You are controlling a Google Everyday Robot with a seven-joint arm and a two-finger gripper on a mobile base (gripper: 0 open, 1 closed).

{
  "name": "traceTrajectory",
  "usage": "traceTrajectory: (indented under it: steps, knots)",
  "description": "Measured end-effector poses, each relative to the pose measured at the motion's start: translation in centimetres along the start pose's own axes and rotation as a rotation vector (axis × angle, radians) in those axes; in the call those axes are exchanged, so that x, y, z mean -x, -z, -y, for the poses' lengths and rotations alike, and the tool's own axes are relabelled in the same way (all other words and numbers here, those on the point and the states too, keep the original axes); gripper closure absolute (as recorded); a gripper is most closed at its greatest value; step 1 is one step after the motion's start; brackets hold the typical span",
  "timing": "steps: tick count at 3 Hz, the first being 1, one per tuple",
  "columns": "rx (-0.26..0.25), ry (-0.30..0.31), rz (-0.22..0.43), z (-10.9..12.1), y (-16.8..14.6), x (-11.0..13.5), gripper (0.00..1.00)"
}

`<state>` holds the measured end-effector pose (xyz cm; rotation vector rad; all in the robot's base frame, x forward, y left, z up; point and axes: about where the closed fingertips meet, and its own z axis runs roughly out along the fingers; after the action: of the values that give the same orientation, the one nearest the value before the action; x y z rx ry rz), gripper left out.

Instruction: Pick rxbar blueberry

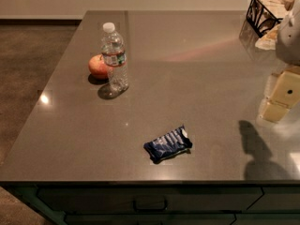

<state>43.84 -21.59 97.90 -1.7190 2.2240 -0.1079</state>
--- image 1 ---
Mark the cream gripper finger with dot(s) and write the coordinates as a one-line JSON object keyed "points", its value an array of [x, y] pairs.
{"points": [[287, 89], [272, 112]]}

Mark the blue rxbar blueberry wrapper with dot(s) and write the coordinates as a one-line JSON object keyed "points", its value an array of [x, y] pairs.
{"points": [[169, 145]]}

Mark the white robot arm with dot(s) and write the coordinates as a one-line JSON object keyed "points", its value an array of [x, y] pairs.
{"points": [[287, 49]]}

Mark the dark right cabinet drawer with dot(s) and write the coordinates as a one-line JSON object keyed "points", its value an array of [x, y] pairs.
{"points": [[277, 199]]}

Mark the clear plastic water bottle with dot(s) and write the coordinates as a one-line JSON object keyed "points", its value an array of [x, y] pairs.
{"points": [[115, 58]]}

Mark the red apple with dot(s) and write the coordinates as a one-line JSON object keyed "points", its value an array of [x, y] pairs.
{"points": [[97, 67]]}

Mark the black wire napkin holder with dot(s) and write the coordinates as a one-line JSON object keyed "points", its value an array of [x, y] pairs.
{"points": [[265, 16]]}

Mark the dark cabinet drawer with handle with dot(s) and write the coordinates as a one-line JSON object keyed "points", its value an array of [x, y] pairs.
{"points": [[149, 199]]}

